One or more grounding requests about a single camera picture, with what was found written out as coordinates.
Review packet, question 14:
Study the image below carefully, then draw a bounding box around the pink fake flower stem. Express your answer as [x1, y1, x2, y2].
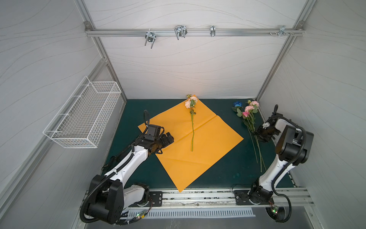
[242, 100, 266, 172]

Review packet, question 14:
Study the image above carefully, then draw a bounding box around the metal u-bolt clamp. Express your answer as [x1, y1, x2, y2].
[144, 31, 156, 49]
[174, 25, 187, 40]

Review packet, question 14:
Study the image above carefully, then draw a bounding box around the orange wrapping paper sheet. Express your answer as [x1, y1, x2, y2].
[151, 99, 243, 191]

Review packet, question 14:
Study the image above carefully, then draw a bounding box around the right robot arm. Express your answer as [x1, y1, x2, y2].
[248, 112, 314, 205]

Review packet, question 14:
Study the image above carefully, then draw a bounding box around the blue fake flower stem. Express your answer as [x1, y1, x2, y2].
[231, 101, 259, 164]

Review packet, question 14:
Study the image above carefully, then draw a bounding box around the white slotted cable duct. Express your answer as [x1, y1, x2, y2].
[145, 207, 256, 219]

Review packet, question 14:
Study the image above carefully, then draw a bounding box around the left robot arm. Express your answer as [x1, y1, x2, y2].
[79, 125, 174, 226]

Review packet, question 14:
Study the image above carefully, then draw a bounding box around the green table mat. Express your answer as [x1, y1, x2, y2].
[106, 99, 265, 189]

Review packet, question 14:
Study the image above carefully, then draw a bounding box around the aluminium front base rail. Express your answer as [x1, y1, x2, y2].
[79, 187, 315, 211]

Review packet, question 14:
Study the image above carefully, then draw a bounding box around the small metal hook bracket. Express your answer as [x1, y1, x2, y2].
[210, 25, 216, 37]

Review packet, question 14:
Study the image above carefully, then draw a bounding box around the peach fake flower stem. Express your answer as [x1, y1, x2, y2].
[185, 94, 198, 152]

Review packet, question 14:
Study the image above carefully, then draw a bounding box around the white wire basket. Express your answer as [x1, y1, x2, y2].
[43, 76, 121, 148]

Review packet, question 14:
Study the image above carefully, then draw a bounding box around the left metal U-bolt clamp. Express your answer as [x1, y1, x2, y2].
[144, 31, 156, 49]

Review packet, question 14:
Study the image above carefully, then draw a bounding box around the middle metal U-bolt clamp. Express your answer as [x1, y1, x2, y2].
[174, 25, 187, 40]

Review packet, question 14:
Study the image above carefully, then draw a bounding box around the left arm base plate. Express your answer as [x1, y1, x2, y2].
[130, 191, 163, 208]

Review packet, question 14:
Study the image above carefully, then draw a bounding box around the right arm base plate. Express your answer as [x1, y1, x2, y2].
[233, 189, 274, 205]

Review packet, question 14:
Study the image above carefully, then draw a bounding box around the aluminium cross rail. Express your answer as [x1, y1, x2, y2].
[85, 26, 306, 37]

